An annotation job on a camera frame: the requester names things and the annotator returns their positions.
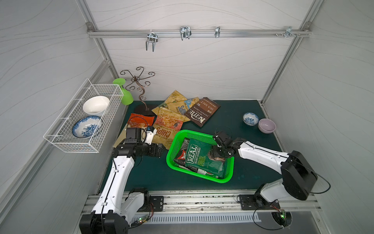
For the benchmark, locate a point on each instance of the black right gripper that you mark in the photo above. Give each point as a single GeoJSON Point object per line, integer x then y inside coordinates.
{"type": "Point", "coordinates": [221, 150]}

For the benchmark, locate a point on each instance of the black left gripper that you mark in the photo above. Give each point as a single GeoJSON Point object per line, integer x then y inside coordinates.
{"type": "Point", "coordinates": [158, 150]}

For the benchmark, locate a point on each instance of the black red Krax chips bag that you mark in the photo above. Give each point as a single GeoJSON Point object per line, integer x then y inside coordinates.
{"type": "Point", "coordinates": [180, 159]}

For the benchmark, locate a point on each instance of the green Real chips bag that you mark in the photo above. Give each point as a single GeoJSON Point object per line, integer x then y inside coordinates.
{"type": "Point", "coordinates": [197, 156]}

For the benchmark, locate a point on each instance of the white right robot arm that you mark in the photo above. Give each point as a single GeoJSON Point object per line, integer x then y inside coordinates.
{"type": "Point", "coordinates": [297, 176]}

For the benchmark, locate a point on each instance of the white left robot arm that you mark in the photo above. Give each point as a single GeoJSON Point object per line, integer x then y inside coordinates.
{"type": "Point", "coordinates": [110, 215]}

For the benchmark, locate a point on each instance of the tan kettle cooked chips bag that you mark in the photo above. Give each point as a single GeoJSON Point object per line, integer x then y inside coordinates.
{"type": "Point", "coordinates": [164, 135]}

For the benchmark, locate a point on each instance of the green plastic basket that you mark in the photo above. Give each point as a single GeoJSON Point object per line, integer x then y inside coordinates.
{"type": "Point", "coordinates": [176, 146]}

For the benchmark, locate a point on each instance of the orange chips bag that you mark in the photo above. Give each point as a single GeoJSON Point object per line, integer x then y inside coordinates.
{"type": "Point", "coordinates": [169, 119]}

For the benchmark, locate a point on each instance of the red white chips bag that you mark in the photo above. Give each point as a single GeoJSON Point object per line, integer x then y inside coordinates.
{"type": "Point", "coordinates": [135, 121]}

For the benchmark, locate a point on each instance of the yellow blue chips bag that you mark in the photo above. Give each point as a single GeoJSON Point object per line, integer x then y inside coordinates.
{"type": "Point", "coordinates": [178, 107]}

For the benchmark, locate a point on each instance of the gold chips bag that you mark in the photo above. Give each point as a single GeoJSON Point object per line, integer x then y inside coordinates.
{"type": "Point", "coordinates": [175, 96]}

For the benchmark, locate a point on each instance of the blue floral ceramic bowl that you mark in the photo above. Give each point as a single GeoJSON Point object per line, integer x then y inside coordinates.
{"type": "Point", "coordinates": [250, 119]}

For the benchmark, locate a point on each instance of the lilac ceramic bowl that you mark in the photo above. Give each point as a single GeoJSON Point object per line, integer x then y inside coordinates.
{"type": "Point", "coordinates": [266, 126]}

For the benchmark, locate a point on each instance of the brown Kettle sea salt bag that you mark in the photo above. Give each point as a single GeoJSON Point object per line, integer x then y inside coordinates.
{"type": "Point", "coordinates": [202, 111]}

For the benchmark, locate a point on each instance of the green plastic goblet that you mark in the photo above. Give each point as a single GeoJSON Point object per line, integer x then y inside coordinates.
{"type": "Point", "coordinates": [127, 98]}

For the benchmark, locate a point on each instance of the brown metal scroll stand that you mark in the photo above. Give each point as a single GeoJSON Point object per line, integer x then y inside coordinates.
{"type": "Point", "coordinates": [140, 83]}

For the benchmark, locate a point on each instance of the blue floral plate in rack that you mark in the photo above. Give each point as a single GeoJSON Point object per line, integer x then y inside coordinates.
{"type": "Point", "coordinates": [87, 126]}

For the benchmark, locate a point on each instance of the white bowl in rack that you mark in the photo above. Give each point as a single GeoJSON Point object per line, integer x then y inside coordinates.
{"type": "Point", "coordinates": [96, 106]}

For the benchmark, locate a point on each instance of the metal double hook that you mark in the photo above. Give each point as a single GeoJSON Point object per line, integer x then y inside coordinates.
{"type": "Point", "coordinates": [152, 39]}

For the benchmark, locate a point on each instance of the small metal hook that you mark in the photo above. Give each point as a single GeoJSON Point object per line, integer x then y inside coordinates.
{"type": "Point", "coordinates": [217, 32]}

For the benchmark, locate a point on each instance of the metal loop hook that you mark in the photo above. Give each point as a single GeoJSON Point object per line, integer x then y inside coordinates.
{"type": "Point", "coordinates": [185, 32]}

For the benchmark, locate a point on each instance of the metal clamp hook right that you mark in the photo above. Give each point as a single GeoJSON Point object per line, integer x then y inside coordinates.
{"type": "Point", "coordinates": [288, 33]}

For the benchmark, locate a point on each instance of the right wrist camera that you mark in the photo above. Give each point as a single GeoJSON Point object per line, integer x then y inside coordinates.
{"type": "Point", "coordinates": [222, 138]}

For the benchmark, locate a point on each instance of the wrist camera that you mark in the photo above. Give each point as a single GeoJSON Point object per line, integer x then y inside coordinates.
{"type": "Point", "coordinates": [150, 133]}
{"type": "Point", "coordinates": [222, 138]}

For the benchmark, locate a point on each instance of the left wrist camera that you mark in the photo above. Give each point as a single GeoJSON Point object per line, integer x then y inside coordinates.
{"type": "Point", "coordinates": [150, 133]}

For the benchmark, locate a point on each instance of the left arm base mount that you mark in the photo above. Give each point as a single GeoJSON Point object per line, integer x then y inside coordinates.
{"type": "Point", "coordinates": [153, 203]}

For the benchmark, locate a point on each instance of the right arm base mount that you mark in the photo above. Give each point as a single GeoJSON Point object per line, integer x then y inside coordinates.
{"type": "Point", "coordinates": [253, 202]}

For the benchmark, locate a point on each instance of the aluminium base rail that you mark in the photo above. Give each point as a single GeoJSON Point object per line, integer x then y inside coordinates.
{"type": "Point", "coordinates": [214, 207]}

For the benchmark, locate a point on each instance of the white wire wall basket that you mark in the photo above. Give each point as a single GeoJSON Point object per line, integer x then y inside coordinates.
{"type": "Point", "coordinates": [60, 133]}

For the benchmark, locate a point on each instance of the aluminium top rail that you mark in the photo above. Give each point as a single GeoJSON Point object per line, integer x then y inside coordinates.
{"type": "Point", "coordinates": [168, 34]}

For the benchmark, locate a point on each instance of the aluminium corner frame post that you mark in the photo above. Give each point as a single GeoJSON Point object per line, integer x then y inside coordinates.
{"type": "Point", "coordinates": [305, 27]}

